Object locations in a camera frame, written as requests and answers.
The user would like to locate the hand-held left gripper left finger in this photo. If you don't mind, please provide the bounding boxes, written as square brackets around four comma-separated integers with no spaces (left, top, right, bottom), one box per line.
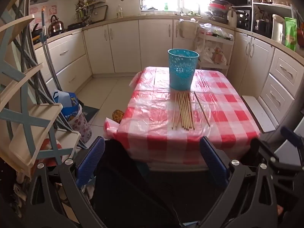
[24,136,106,228]

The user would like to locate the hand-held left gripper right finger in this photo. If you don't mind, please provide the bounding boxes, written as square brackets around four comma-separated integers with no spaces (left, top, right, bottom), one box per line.
[199,136,278,228]

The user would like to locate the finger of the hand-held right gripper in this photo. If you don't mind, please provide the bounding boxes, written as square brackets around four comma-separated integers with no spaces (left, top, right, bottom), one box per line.
[252,138,279,164]
[280,126,304,148]

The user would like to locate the row of wooden chopsticks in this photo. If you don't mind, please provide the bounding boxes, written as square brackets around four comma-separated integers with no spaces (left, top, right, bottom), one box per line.
[171,91,196,131]

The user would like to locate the teal perforated plastic basket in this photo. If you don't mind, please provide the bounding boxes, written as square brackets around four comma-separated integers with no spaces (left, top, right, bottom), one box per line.
[168,48,200,91]

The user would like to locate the floral trash bin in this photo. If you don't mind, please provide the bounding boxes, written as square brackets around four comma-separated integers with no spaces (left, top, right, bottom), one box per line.
[69,104,93,144]

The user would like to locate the white bench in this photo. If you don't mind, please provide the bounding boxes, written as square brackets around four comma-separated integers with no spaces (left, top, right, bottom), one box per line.
[241,95,277,133]

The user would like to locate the dark floor mat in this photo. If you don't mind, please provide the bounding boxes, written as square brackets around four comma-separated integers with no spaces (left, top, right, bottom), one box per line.
[81,105,100,121]

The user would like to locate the yellow patterned slipper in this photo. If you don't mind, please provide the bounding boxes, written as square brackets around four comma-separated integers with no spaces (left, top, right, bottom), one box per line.
[112,110,124,123]

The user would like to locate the dark cloth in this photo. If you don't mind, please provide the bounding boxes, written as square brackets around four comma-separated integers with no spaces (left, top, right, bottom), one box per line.
[94,139,214,228]

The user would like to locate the blue plastic bag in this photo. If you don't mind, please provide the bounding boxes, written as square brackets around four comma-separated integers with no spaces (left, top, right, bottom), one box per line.
[53,91,80,130]

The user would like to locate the red checkered plastic tablecloth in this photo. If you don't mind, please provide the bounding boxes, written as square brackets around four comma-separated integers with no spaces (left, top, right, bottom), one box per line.
[104,66,262,165]

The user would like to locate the green packet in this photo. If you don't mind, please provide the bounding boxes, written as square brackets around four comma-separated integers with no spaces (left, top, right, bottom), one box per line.
[284,17,297,51]

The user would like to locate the white thermos jug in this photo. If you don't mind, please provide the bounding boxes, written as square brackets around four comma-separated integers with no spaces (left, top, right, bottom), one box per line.
[271,14,285,44]

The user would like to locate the black pot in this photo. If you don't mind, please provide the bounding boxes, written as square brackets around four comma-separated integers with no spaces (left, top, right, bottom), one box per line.
[254,17,272,35]

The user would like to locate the cream kitchen base cabinets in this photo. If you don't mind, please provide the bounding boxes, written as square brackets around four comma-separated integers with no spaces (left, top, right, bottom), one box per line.
[33,17,304,129]

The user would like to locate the white trolley cart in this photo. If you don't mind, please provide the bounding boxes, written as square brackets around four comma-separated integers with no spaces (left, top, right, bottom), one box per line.
[195,25,234,76]

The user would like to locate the black toaster oven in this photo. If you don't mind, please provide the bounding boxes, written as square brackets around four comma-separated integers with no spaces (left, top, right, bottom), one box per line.
[235,6,253,31]

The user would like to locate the grey metal pole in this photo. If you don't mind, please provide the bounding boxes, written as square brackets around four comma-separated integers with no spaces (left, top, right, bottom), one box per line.
[41,7,63,93]

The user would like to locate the clear plastic bag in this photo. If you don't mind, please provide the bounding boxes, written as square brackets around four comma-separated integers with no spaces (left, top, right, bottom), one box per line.
[199,23,234,41]

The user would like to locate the small white jug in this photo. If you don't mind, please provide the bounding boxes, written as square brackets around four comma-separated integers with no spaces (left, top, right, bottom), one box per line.
[227,11,238,28]

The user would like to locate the white hanging bin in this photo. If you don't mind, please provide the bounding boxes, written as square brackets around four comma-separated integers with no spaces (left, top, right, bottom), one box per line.
[178,19,197,38]

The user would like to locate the black gas stove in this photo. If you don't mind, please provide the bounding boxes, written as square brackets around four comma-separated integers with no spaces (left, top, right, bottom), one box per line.
[49,23,83,38]

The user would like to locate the steel kettle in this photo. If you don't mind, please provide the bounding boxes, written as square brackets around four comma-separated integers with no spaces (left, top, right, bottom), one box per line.
[48,15,65,34]

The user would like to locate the black wok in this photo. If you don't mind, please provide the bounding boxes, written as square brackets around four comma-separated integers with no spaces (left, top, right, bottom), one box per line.
[31,24,44,38]

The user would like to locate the dish rack with bowls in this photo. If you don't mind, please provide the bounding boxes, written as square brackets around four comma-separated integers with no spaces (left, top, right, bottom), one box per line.
[208,0,230,24]

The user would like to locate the wall spice rack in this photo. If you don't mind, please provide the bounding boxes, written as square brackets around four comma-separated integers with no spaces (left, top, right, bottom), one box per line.
[75,0,106,25]

